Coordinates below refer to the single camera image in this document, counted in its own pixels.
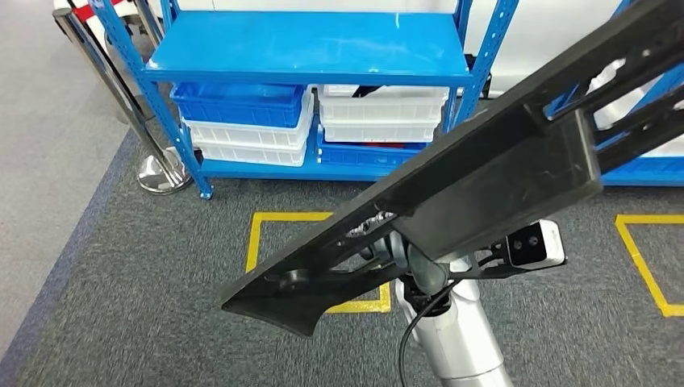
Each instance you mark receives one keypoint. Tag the blue metal shelf rack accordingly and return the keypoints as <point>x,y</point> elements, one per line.
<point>299,48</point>
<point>641,171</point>

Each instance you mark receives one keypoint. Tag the red item in bin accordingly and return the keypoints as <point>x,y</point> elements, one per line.
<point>387,145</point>

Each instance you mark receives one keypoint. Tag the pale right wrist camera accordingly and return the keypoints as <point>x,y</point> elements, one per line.
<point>534,245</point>

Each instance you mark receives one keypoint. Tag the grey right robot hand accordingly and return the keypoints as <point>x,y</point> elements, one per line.
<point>427,275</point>

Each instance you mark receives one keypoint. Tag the chrome stanchion post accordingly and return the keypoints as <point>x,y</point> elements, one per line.
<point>160,171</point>

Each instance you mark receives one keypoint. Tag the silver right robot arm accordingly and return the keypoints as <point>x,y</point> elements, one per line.
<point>459,342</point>

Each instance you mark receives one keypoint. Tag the black plastic panel part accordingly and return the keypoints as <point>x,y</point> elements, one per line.
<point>481,176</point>

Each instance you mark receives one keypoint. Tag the yellow floor tape square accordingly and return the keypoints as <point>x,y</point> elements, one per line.
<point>254,240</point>

